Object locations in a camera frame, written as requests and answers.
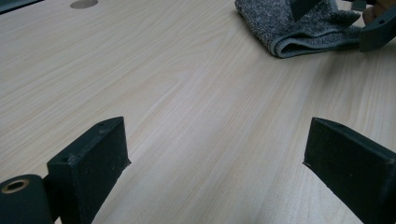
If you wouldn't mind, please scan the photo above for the gray terry towel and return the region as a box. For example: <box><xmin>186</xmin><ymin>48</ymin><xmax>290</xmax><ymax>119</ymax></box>
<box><xmin>233</xmin><ymin>0</ymin><xmax>363</xmax><ymax>59</ymax></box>

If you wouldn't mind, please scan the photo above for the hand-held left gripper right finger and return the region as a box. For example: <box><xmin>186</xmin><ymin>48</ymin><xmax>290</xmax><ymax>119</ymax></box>
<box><xmin>303</xmin><ymin>117</ymin><xmax>396</xmax><ymax>224</ymax></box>

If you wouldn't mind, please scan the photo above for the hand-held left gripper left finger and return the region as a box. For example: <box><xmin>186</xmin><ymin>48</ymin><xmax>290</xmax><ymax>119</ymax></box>
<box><xmin>46</xmin><ymin>116</ymin><xmax>132</xmax><ymax>224</ymax></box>

